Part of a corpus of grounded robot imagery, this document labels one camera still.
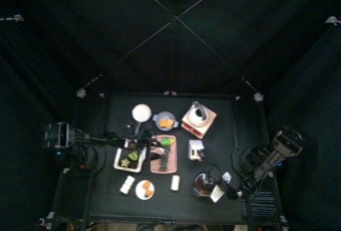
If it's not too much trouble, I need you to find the small white toy appliance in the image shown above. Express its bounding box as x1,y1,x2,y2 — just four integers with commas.
187,138,206,162

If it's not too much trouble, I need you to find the black toy knife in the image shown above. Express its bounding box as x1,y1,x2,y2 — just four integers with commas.
159,146,171,170

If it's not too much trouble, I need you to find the white round plate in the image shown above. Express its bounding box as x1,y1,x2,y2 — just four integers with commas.
135,179,157,201

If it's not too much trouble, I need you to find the orange toy food piece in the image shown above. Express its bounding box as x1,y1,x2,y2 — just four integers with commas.
159,118,175,129

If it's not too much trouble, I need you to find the white toy block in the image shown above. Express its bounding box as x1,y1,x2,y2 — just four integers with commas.
119,174,138,195
170,174,181,191

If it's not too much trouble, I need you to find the white text label sticker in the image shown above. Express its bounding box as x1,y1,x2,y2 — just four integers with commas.
248,190,280,218

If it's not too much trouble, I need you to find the pink cutting board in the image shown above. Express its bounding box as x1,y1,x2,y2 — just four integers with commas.
150,134,178,175

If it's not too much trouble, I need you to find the white rectangular tray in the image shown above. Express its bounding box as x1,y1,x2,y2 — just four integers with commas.
113,146,149,173

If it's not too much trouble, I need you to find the white printed card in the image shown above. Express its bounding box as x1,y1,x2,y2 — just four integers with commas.
209,184,226,204

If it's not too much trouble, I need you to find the blue-grey toy pot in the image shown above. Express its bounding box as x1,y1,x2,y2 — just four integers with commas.
153,111,181,132

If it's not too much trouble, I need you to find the orange toy food slice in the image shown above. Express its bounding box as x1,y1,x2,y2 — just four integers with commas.
142,181,157,199

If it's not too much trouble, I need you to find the glass pot lid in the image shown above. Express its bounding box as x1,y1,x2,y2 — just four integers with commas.
191,172,218,198

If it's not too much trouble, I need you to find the white toy frying pan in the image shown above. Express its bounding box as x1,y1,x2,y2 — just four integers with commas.
131,104,154,135

